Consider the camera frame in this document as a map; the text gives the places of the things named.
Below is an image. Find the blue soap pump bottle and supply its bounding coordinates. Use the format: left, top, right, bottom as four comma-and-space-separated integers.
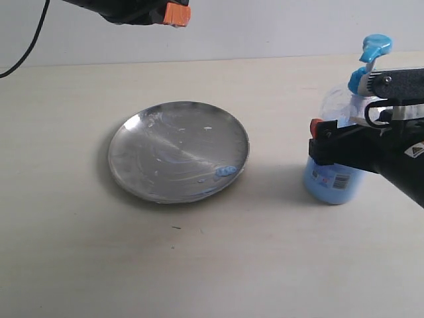
303, 34, 392, 205

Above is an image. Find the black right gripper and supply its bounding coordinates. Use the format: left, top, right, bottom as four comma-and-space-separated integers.
309, 119, 423, 206

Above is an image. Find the round metal plate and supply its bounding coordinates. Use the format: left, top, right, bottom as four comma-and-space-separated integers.
107, 101, 250, 204

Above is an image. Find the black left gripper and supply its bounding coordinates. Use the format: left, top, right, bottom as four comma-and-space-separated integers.
67, 0, 191, 27

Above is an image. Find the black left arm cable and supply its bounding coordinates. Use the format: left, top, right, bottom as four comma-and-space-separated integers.
0, 0, 50, 80

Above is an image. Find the blue soap blob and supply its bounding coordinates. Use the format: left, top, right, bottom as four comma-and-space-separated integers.
214, 166, 238, 180

